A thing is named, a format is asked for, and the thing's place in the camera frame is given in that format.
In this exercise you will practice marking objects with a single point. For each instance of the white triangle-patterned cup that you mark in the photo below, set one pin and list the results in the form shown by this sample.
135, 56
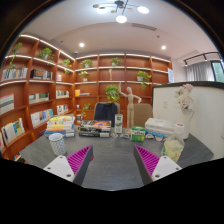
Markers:
57, 145

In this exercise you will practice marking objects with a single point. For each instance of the tall green white carton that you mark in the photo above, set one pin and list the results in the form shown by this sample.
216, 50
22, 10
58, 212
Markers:
118, 124

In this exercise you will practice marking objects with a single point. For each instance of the tan chair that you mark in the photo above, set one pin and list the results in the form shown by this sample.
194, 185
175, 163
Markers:
144, 115

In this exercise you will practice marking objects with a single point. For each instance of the colourful book stack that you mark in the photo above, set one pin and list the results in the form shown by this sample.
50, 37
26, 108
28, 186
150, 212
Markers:
60, 125

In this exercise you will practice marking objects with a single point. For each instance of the grey curtain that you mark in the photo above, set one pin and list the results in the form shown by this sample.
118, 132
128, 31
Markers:
200, 71

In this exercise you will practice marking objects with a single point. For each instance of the multi-bulb ceiling lamp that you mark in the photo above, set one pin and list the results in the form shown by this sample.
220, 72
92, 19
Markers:
121, 19

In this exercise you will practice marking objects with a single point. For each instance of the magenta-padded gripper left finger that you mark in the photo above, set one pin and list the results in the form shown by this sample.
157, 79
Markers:
63, 166

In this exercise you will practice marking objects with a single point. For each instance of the orange wooden shelf unit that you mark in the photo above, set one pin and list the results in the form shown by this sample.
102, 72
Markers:
23, 90

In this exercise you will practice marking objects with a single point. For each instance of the black ceiling track rail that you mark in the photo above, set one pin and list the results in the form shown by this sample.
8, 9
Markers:
200, 55

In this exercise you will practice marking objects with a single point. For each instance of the white wall poster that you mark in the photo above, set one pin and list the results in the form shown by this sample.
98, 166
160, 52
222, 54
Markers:
171, 75

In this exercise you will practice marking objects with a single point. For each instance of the window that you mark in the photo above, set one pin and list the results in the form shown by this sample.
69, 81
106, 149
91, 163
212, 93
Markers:
219, 71

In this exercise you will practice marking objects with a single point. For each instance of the dark book stack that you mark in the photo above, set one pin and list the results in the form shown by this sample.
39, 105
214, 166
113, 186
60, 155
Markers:
95, 128

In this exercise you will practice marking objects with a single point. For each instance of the green white tissue box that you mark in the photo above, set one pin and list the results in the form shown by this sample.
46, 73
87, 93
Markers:
138, 134

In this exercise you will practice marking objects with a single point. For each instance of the round recessed ceiling light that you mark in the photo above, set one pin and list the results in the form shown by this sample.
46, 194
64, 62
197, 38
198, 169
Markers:
163, 47
81, 44

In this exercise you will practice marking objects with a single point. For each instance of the chair with dark jacket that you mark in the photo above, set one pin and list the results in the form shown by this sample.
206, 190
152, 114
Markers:
106, 111

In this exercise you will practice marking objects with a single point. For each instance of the ceiling air vent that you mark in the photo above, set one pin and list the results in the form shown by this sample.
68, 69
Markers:
144, 27

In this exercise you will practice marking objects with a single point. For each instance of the stack of white packs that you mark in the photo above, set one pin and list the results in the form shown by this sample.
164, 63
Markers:
160, 126

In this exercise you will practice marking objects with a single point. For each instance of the wooden artist mannequin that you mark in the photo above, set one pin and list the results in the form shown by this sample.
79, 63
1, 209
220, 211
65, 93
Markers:
129, 106

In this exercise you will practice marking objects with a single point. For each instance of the small white wall switch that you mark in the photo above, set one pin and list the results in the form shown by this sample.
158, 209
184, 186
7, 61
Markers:
165, 104

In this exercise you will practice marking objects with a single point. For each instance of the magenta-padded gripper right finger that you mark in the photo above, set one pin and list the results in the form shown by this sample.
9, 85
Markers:
161, 166

